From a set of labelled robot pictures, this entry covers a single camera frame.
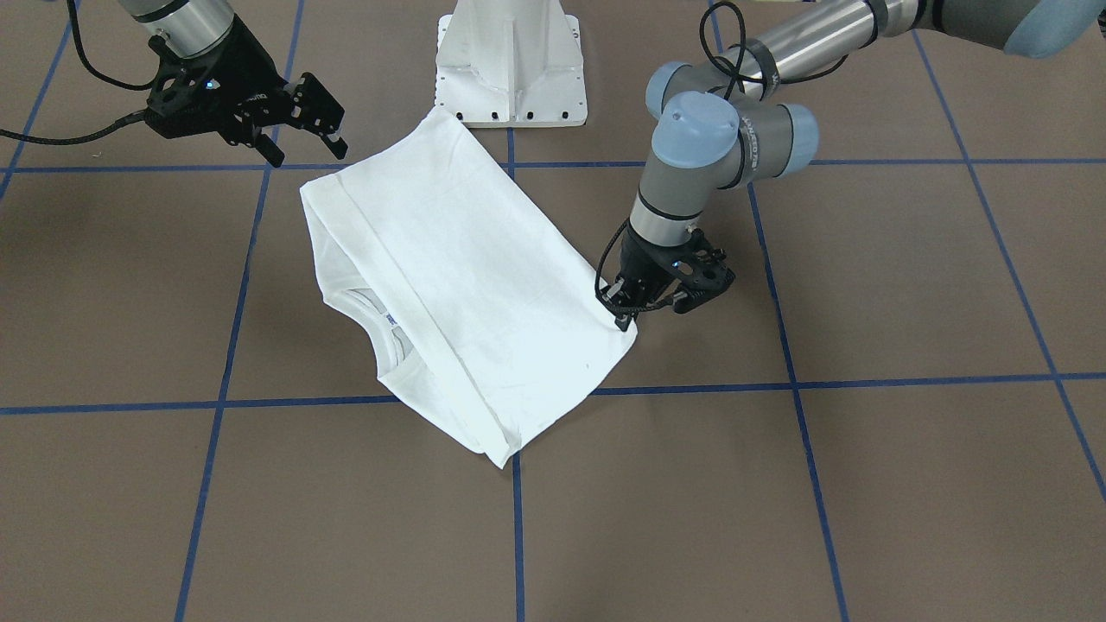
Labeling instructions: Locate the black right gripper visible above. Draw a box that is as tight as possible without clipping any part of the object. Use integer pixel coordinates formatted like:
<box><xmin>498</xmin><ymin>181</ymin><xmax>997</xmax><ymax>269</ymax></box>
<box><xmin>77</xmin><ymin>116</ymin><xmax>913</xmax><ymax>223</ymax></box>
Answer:
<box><xmin>143</xmin><ymin>17</ymin><xmax>348</xmax><ymax>168</ymax></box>

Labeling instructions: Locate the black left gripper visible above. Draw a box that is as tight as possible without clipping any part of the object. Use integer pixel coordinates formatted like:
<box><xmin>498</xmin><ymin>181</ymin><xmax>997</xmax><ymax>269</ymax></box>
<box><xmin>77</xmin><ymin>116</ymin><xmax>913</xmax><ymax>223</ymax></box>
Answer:
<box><xmin>596</xmin><ymin>225</ymin><xmax>735</xmax><ymax>333</ymax></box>

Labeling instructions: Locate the white long-sleeve printed shirt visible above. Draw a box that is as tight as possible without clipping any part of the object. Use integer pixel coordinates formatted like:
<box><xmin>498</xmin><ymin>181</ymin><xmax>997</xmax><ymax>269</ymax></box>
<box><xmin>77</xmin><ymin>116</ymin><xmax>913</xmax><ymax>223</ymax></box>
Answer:
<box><xmin>300</xmin><ymin>108</ymin><xmax>637</xmax><ymax>467</ymax></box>

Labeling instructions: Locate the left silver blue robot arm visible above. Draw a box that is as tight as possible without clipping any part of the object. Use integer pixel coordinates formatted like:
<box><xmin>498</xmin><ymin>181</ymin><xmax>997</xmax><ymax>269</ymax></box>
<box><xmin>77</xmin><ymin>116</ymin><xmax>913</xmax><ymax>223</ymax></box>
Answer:
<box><xmin>595</xmin><ymin>1</ymin><xmax>1103</xmax><ymax>331</ymax></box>

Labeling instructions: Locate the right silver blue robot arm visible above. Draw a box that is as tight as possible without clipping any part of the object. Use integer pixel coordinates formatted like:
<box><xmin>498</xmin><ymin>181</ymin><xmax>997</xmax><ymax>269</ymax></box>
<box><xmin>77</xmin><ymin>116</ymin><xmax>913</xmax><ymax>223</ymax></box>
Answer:
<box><xmin>122</xmin><ymin>1</ymin><xmax>347</xmax><ymax>167</ymax></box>

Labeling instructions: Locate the white central mounting column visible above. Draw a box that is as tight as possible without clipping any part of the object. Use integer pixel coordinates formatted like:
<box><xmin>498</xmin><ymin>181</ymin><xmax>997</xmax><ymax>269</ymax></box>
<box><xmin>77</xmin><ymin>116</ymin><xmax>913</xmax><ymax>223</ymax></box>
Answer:
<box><xmin>434</xmin><ymin>1</ymin><xmax>588</xmax><ymax>129</ymax></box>

